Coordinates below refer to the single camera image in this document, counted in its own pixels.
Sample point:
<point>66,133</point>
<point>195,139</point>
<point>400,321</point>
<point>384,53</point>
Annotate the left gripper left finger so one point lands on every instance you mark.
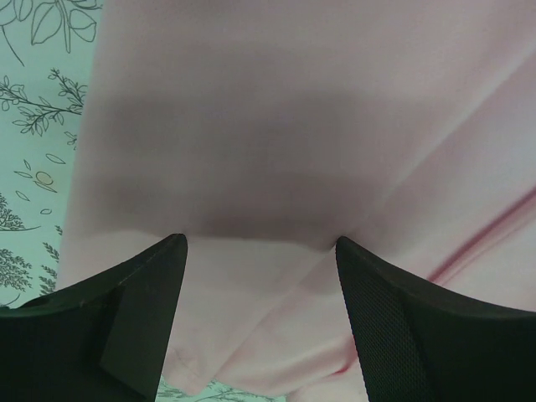
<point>102,339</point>

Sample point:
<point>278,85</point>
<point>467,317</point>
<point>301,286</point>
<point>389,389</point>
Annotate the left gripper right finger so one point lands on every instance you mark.
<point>417,341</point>

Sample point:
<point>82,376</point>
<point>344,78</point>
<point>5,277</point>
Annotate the pink t shirt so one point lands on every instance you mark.
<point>265,130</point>

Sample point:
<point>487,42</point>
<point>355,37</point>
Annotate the floral table mat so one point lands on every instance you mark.
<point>47,51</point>

